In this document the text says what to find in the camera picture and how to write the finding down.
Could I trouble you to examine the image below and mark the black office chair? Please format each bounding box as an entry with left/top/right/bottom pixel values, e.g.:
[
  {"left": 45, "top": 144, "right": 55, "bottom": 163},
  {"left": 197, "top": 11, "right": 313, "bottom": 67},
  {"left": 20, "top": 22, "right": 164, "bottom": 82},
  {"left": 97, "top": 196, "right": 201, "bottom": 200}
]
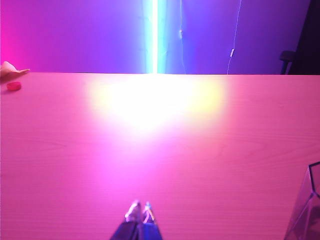
[{"left": 278, "top": 0, "right": 320, "bottom": 75}]

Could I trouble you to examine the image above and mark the vertical glowing light strip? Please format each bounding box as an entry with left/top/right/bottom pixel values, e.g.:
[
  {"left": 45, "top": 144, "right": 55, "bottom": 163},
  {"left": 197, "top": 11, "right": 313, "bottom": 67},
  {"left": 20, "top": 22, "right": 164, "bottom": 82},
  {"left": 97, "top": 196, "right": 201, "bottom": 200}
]
[{"left": 149, "top": 0, "right": 160, "bottom": 75}]

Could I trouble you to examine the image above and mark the transparent faceted plastic mug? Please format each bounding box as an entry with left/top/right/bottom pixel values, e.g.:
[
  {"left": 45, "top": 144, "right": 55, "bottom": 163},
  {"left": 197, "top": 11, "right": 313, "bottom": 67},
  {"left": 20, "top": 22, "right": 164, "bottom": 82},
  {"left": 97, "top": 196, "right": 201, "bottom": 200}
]
[{"left": 283, "top": 161, "right": 320, "bottom": 240}]

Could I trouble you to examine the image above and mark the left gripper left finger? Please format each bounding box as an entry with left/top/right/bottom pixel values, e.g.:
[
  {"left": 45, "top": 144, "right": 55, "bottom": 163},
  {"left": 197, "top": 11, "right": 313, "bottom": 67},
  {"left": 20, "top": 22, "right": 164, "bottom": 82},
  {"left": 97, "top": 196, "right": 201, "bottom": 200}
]
[{"left": 109, "top": 199, "right": 142, "bottom": 240}]

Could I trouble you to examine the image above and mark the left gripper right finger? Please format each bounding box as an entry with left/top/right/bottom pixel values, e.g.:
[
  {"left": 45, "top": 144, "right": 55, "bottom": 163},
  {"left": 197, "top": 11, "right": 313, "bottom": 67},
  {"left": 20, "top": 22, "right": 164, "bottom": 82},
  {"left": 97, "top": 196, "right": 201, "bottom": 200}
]
[{"left": 137, "top": 201, "right": 164, "bottom": 240}]

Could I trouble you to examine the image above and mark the pale crumpled paper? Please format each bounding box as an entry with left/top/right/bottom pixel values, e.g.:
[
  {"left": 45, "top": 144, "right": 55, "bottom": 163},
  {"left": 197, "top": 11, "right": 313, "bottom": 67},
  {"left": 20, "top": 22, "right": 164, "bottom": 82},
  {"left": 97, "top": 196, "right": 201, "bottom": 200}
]
[{"left": 0, "top": 61, "right": 31, "bottom": 80}]

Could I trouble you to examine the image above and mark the thin hanging cable with switch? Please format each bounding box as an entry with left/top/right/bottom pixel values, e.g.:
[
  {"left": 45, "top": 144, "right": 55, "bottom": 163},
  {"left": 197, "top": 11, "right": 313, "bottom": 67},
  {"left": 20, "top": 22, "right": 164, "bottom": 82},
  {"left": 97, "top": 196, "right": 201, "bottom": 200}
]
[
  {"left": 226, "top": 0, "right": 243, "bottom": 75},
  {"left": 178, "top": 0, "right": 187, "bottom": 75}
]

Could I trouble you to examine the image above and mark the red bottle cap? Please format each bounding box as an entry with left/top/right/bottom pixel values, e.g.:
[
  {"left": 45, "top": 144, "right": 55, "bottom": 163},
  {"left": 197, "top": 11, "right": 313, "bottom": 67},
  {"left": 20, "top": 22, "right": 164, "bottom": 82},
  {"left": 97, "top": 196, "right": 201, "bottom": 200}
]
[{"left": 6, "top": 81, "right": 22, "bottom": 92}]

